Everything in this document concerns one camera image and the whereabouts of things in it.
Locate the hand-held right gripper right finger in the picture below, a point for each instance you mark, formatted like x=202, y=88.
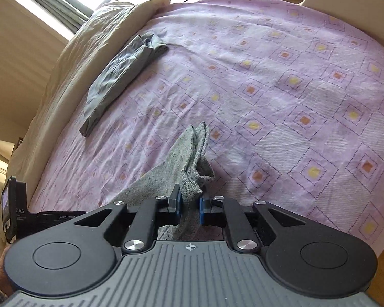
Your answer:
x=202, y=210

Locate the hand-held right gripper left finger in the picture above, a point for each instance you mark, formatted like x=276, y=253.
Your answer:
x=177, y=204

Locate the speckled grey pants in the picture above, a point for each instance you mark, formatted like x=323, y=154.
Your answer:
x=182, y=160

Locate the folded plain grey pants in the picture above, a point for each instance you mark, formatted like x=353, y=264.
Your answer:
x=118, y=76

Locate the person's left hand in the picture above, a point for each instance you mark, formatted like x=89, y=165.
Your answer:
x=1, y=273

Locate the pink patterned bedsheet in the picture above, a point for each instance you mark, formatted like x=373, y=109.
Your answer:
x=275, y=108

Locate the cream duvet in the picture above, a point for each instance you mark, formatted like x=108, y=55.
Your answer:
x=60, y=80

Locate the grey window curtain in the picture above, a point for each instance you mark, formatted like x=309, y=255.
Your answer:
x=51, y=0

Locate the cream bed footboard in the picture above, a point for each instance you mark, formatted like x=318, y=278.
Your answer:
x=355, y=3

